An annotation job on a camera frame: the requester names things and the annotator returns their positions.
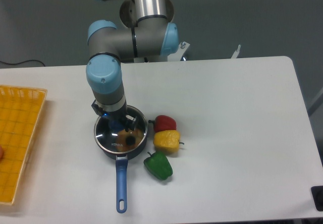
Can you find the yellow bell pepper toy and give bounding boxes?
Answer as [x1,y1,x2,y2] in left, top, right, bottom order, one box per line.
[153,130,182,153]

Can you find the green bell pepper toy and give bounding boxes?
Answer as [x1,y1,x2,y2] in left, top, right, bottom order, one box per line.
[143,151,173,181]

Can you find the dark pot blue handle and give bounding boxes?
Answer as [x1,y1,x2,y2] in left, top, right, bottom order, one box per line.
[93,104,148,214]

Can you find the orange shrimp ring toy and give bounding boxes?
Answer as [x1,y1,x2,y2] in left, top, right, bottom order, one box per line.
[112,129,144,152]

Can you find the black table corner device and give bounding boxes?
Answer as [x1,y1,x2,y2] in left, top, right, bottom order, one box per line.
[311,186,323,211]

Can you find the glass lid blue knob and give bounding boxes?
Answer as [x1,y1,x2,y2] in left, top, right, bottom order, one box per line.
[94,106,148,159]

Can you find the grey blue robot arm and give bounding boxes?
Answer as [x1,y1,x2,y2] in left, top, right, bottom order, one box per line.
[86,0,179,131]

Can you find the yellow plastic basket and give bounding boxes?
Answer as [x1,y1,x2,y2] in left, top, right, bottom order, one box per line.
[1,85,47,205]

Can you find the black cable on floor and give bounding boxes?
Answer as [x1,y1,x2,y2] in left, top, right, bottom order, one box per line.
[0,59,46,67]

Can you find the red bell pepper toy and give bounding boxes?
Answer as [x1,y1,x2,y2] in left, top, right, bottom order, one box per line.
[148,115,177,133]

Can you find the white table leg bracket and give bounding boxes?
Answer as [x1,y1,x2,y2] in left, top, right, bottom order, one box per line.
[233,44,241,59]

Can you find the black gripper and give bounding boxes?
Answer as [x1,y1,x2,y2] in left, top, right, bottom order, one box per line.
[91,100,137,132]

